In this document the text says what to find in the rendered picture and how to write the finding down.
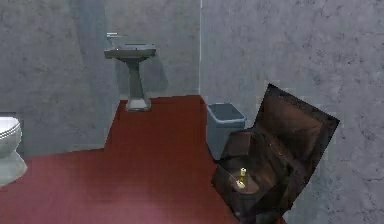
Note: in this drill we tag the grey pedestal sink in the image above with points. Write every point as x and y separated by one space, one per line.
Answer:
135 76

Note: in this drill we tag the dark brown wooden cabinet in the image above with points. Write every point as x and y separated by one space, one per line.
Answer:
283 146

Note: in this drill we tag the blue-grey waste bin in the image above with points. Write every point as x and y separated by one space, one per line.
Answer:
220 128

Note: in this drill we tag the white toilet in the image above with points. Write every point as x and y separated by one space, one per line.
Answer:
7 140

